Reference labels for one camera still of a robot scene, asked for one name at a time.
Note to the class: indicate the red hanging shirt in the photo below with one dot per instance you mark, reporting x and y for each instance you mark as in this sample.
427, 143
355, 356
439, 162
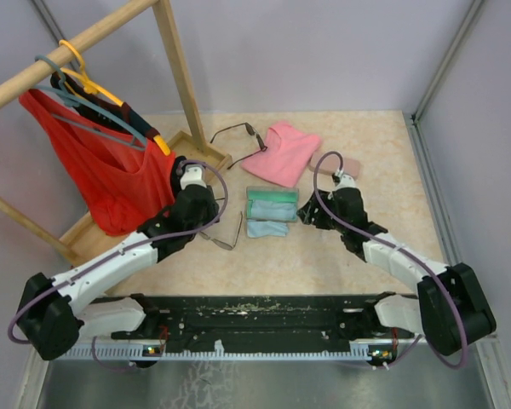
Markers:
122, 186

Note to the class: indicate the pink glasses case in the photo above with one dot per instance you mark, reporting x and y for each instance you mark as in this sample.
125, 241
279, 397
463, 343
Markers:
331, 164

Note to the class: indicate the dark striped hanging garment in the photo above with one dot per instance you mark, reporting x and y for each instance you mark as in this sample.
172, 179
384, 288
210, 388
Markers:
128, 113

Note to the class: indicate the grey-blue plastic hanger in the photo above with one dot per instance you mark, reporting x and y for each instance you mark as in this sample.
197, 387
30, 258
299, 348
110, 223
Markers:
137, 139

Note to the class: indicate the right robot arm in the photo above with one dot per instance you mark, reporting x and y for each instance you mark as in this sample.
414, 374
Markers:
449, 307

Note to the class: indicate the wooden clothes rack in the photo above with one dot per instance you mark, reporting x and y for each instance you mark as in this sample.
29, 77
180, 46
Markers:
84, 239

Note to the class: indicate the small light blue cloth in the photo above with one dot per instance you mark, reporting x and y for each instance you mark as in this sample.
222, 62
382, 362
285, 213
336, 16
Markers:
261, 229

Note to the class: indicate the tortoiseshell sunglasses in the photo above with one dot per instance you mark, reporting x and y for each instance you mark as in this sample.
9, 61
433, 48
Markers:
250, 130

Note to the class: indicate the grey glasses case green lining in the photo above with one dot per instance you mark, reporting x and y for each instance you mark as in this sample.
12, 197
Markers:
275, 194

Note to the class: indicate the aluminium frame rail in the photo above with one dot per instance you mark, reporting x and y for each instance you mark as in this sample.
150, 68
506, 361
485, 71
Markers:
151, 351

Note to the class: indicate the yellow plastic hanger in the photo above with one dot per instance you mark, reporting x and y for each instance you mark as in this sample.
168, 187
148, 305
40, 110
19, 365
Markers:
93, 88

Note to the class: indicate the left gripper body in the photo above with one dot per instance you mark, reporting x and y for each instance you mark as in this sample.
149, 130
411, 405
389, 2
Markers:
210, 210

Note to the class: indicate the large light blue cloth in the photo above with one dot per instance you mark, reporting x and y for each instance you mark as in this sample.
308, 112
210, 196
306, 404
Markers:
273, 211

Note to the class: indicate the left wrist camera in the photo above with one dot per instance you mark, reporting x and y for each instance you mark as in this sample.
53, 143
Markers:
193, 175

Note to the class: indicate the pink folded shirt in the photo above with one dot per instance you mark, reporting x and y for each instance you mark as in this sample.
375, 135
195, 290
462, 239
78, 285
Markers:
288, 152

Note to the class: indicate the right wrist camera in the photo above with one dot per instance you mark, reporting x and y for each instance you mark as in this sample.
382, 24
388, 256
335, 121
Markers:
341, 180

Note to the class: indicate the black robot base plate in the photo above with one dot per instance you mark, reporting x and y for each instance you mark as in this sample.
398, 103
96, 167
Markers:
262, 320

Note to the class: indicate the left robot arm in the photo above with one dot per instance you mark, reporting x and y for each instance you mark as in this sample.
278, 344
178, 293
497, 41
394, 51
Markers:
55, 312

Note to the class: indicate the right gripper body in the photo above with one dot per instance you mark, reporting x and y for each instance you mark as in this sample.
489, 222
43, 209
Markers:
321, 219

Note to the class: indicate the thin wire-frame sunglasses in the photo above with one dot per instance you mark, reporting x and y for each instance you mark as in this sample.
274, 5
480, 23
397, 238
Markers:
225, 232

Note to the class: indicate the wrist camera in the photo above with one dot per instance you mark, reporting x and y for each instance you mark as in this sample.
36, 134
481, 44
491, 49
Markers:
193, 175
341, 180

